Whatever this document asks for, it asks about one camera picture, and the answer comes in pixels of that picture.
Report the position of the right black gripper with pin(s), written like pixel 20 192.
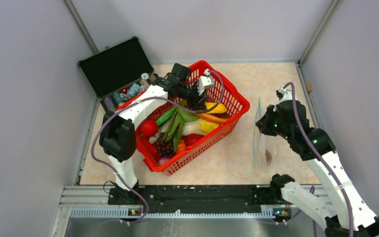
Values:
pixel 263 124

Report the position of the white brown mushroom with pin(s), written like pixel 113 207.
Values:
pixel 268 157

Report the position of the red chili pepper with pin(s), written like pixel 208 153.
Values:
pixel 153 151

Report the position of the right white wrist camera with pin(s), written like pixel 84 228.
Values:
pixel 284 94

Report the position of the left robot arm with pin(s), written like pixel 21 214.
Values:
pixel 117 135

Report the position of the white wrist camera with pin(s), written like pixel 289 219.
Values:
pixel 205 82
pixel 284 94

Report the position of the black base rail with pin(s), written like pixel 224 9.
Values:
pixel 198 199

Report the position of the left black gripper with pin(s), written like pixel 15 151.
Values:
pixel 198 103

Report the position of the green pepper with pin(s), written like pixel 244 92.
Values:
pixel 165 117

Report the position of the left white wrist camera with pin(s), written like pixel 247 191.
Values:
pixel 205 82

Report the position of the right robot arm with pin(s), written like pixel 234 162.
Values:
pixel 347 215

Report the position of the green leafy vegetable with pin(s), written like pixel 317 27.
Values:
pixel 176 125

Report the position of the small orange pumpkin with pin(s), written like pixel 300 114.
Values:
pixel 181 147

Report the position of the clear zip top bag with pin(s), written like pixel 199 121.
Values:
pixel 258 140

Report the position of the purple red onion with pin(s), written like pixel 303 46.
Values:
pixel 163 160

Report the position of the black poker chip case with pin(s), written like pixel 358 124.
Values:
pixel 113 70

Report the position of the red plastic shopping basket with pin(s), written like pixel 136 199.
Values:
pixel 224 92

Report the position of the dark purple grape bunch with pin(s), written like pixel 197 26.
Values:
pixel 165 148

